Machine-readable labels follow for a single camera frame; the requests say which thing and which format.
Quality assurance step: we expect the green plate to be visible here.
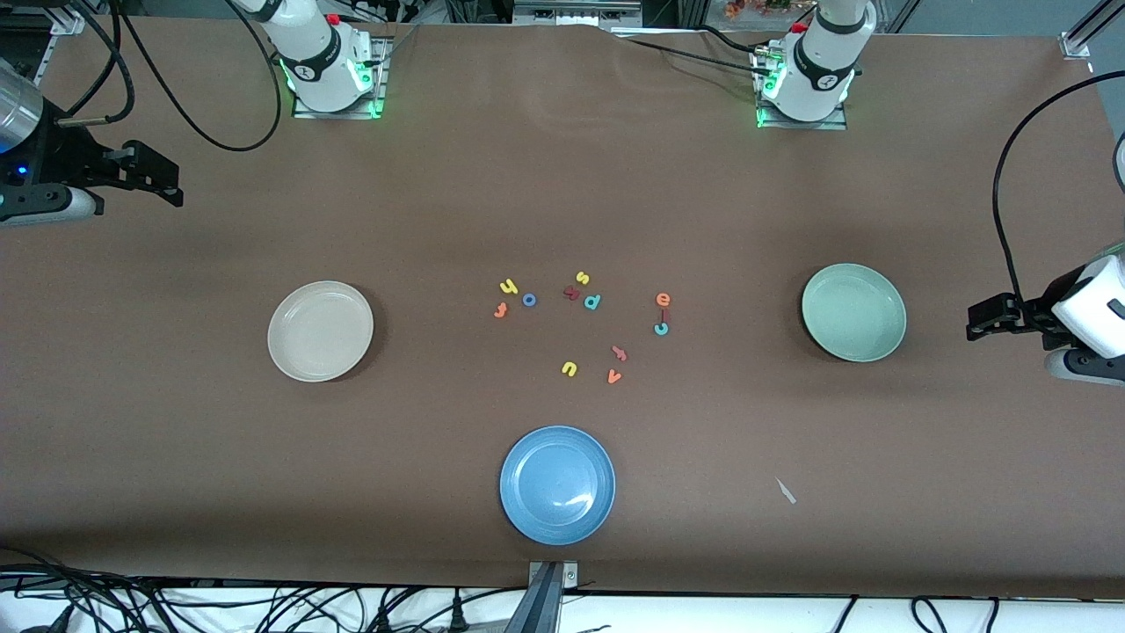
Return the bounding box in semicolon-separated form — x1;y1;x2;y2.
801;263;908;363

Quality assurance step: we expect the beige plate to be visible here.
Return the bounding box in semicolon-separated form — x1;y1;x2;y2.
267;280;375;383

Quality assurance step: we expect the brown table cover sheet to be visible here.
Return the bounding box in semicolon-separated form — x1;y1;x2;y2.
0;16;1125;599

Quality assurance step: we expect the silver power strip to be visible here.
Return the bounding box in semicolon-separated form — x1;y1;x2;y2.
512;0;644;27

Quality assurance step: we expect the blue plate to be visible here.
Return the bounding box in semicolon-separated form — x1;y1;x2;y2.
499;426;617;546

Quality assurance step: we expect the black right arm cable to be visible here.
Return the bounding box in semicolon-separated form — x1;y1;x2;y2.
53;0;284;152

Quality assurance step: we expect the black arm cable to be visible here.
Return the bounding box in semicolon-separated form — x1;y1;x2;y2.
53;0;284;152
993;70;1125;304

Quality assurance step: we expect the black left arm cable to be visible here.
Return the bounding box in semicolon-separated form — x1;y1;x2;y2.
993;70;1125;304

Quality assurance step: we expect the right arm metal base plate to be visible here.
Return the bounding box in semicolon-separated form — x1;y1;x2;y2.
292;40;388;120

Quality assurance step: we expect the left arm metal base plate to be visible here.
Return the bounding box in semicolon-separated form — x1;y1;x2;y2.
754;48;849;131

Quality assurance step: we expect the looped black floor cable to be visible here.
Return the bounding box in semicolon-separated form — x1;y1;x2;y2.
911;596;1000;633

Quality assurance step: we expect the short black table cable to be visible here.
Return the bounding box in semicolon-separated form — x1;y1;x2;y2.
693;25;776;55

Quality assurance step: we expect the long black table cable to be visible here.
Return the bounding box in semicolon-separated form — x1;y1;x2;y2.
611;35;766;73

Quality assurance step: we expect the black floor cable tangle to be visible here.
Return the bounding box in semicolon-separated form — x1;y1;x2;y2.
0;545;528;633

